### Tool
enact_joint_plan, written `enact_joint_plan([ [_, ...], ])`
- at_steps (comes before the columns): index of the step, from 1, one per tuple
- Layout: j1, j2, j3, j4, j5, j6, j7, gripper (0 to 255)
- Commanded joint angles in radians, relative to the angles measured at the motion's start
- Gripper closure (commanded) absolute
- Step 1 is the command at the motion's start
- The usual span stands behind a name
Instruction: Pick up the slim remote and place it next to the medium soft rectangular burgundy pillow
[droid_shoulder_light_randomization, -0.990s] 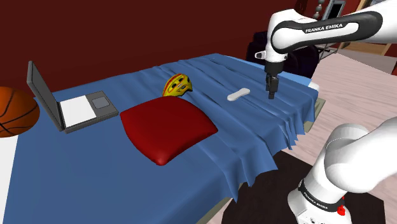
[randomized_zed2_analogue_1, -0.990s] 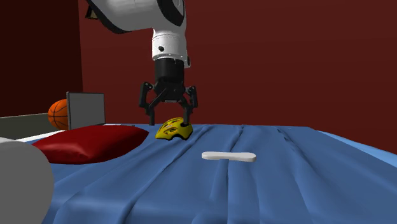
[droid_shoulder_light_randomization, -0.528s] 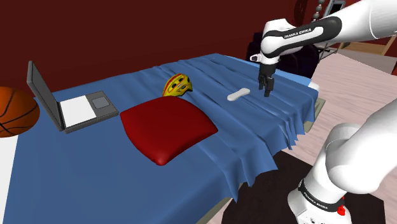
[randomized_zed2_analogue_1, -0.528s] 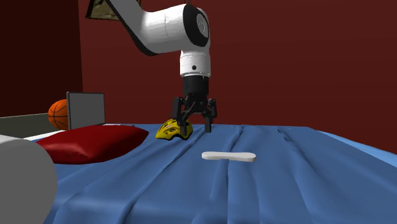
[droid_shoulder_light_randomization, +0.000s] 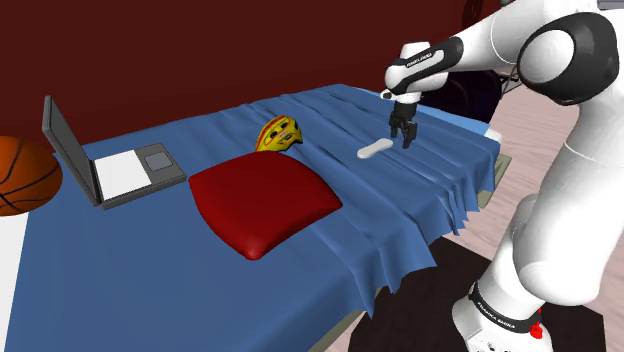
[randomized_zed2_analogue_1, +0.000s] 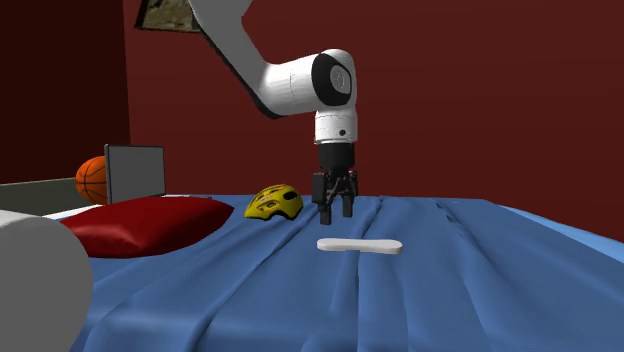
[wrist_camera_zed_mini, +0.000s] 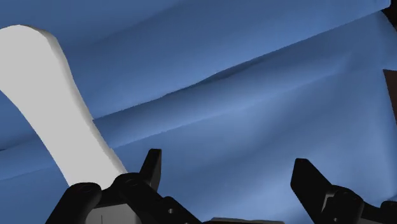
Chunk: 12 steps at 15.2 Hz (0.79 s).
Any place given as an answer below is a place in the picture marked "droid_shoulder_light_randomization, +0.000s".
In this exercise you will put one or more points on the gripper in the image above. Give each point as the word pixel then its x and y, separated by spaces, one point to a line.
pixel 404 111

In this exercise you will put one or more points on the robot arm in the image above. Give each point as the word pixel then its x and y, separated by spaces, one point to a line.
pixel 575 204

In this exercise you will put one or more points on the white remote control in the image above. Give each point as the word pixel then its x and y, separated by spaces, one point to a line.
pixel 374 148

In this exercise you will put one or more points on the yellow and red helmet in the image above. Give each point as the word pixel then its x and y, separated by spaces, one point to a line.
pixel 279 134

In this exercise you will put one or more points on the red pillow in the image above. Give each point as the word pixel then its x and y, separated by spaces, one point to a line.
pixel 263 204

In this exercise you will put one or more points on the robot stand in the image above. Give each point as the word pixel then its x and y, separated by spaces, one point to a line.
pixel 429 312

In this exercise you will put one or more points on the grey open laptop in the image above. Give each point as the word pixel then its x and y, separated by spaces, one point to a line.
pixel 122 170

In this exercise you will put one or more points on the bed with blue cover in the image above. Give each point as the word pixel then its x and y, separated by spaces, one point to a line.
pixel 146 273

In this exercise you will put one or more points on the orange basketball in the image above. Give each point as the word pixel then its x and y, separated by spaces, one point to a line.
pixel 24 175

